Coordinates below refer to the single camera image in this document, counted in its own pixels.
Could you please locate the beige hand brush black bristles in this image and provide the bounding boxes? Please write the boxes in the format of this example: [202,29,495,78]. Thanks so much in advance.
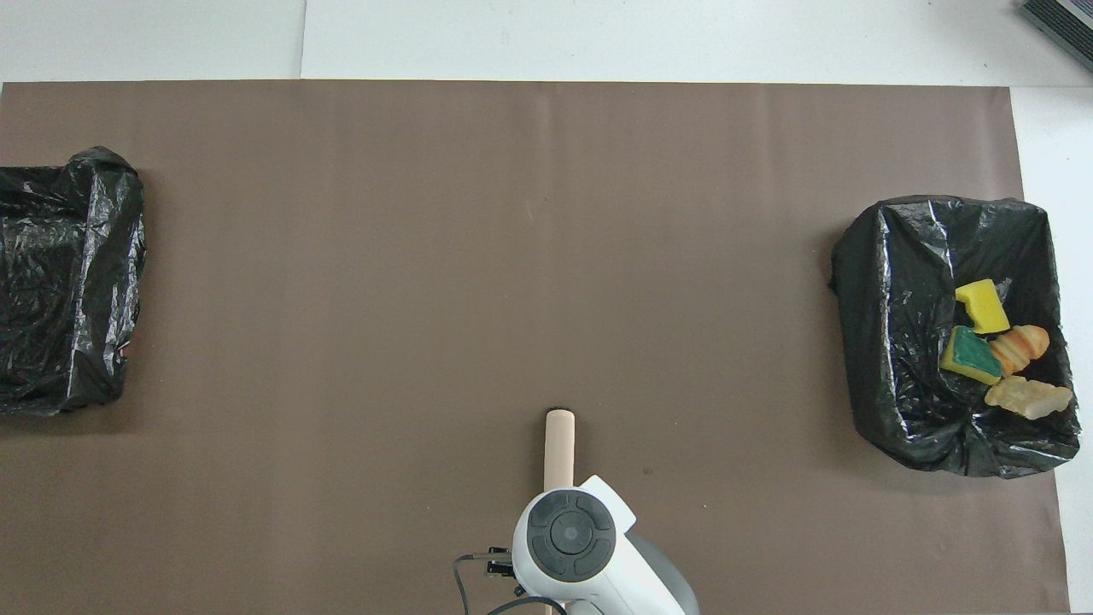
[543,409,576,493]

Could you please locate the yellow sponge with green pad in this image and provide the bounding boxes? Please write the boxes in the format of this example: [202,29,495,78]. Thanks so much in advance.
[938,325,1004,387]

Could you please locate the large yellow sponge piece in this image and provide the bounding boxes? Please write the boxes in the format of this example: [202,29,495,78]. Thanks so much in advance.
[954,278,1011,336]

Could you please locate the orange striped croissant piece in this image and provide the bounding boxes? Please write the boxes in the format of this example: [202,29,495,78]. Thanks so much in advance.
[989,325,1051,377]

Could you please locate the pale cream bread chunk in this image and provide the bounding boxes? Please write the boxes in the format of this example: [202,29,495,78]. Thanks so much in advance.
[984,376,1073,421]

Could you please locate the bin lined with black bag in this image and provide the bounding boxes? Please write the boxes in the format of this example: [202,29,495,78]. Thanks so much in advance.
[830,195,1081,479]
[0,146,146,418]

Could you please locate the brown paper table mat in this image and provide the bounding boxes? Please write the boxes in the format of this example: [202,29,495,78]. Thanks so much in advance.
[0,81,1073,615]

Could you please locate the dark grey ribbed panel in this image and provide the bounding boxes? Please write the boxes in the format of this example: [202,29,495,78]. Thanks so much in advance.
[1020,0,1093,73]

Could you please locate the black right arm wrist cable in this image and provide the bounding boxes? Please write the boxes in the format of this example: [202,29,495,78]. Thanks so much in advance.
[453,547,569,615]

